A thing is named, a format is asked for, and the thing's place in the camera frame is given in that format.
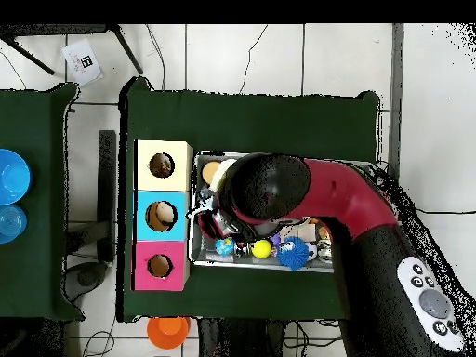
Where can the crushed red can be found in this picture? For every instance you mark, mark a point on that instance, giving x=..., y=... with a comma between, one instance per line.
x=241, y=249

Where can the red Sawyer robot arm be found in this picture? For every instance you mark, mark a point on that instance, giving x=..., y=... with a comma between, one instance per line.
x=334, y=193

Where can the black tripod stand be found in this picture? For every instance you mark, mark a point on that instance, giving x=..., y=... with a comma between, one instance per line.
x=126, y=49

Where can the orange plastic cone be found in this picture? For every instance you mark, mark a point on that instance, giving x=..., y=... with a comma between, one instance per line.
x=167, y=333

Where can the orange round sponge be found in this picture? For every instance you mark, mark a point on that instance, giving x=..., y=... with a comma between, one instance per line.
x=209, y=171

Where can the translucent blue plastic cup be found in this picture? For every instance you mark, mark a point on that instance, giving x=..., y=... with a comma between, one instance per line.
x=11, y=223

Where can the white printed card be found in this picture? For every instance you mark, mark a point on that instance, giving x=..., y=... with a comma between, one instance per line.
x=80, y=70

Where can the blue fuzzy ball with eyes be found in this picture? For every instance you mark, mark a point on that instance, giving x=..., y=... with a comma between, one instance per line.
x=293, y=253

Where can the cream knitted cloth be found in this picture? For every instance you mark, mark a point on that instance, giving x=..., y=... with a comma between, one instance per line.
x=221, y=171

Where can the blue plastic bowl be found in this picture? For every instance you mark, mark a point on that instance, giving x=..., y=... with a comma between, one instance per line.
x=13, y=176

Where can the grey round base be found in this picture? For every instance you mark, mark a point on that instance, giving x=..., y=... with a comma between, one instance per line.
x=85, y=277

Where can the dark green tablecloth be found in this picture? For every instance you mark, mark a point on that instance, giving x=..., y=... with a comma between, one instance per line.
x=253, y=122

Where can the black flat panel stand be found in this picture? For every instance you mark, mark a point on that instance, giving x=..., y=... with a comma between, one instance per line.
x=107, y=186

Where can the green cloth covered side table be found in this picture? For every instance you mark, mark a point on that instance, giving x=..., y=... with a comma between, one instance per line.
x=37, y=260

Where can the small globe ball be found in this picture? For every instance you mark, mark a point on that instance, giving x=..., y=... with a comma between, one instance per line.
x=225, y=246

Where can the wooden box with three holes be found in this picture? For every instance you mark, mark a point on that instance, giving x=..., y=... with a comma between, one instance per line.
x=174, y=178

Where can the yellow ball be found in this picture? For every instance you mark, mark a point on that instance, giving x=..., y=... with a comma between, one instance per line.
x=261, y=249

